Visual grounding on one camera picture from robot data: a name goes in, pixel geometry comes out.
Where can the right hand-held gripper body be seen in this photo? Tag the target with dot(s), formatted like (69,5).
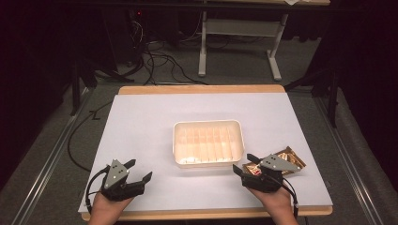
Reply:
(266,181)

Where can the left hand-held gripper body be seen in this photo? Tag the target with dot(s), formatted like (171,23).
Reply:
(116,175)

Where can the gold foil snack packet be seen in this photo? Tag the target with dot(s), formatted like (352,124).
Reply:
(291,159)

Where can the white plastic tray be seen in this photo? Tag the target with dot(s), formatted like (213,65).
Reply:
(208,143)

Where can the person's right hand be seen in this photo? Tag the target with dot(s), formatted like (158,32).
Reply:
(280,203)

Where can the person's left hand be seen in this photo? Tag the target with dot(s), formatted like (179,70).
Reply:
(104,207)

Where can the white table mat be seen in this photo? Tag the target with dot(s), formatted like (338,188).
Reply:
(147,131)

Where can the wooden table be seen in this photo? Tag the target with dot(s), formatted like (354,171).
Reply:
(200,89)

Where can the black metal stand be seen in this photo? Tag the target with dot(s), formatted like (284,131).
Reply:
(76,81)
(331,93)

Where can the dark computer tower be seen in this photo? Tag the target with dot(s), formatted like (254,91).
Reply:
(125,34)

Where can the metal floor rail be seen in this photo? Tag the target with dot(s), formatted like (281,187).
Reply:
(347,156)
(47,165)

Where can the white metal desk frame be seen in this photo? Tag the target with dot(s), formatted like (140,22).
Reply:
(241,27)

